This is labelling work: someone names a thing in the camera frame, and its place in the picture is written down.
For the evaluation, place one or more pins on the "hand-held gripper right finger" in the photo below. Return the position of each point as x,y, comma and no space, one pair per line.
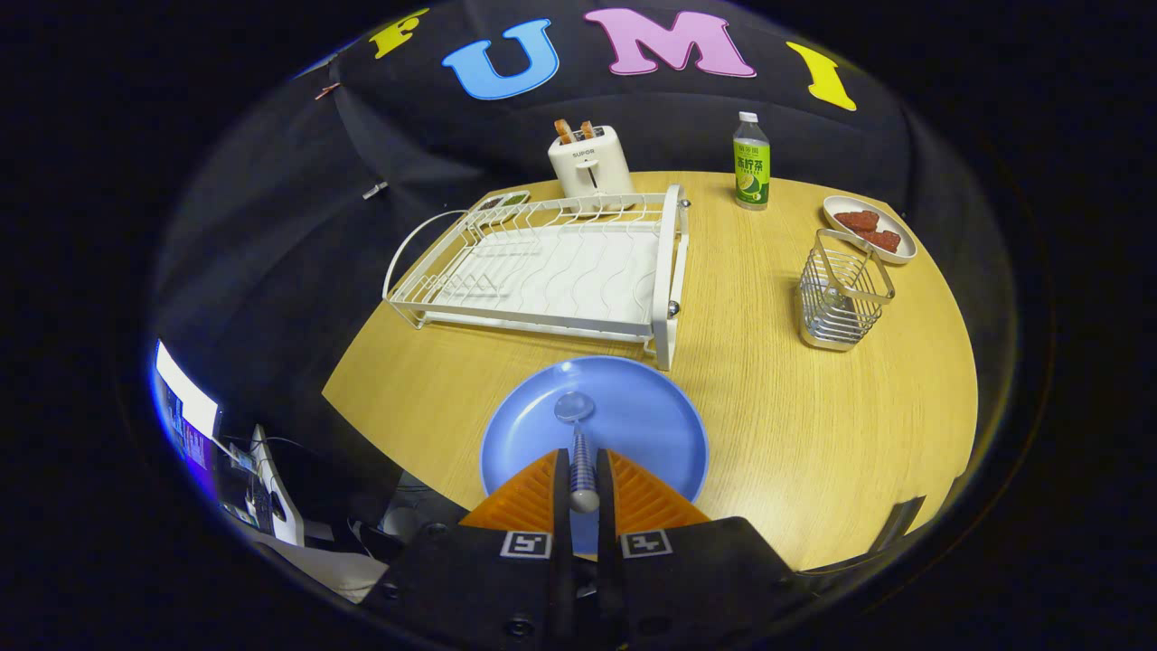
604,506

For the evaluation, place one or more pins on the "red meat piece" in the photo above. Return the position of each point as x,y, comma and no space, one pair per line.
857,220
884,240

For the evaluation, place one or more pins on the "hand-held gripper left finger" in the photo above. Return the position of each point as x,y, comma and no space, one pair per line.
562,506

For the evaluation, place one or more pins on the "white divided sauce tray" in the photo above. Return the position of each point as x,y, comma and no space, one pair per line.
502,201

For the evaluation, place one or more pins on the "white flat device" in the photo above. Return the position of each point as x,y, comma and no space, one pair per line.
271,488

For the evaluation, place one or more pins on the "white oval dish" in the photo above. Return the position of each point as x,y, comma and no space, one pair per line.
899,253

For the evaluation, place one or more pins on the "white toaster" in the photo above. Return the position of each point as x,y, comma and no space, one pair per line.
592,172

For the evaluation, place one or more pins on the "black backdrop cloth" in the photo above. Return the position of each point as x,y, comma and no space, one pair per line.
271,271

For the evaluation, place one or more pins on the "green tea bottle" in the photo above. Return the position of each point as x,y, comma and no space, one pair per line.
751,167

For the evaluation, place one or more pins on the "computer monitor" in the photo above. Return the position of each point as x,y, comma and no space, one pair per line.
185,402

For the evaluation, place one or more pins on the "blue plate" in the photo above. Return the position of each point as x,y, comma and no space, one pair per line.
642,407

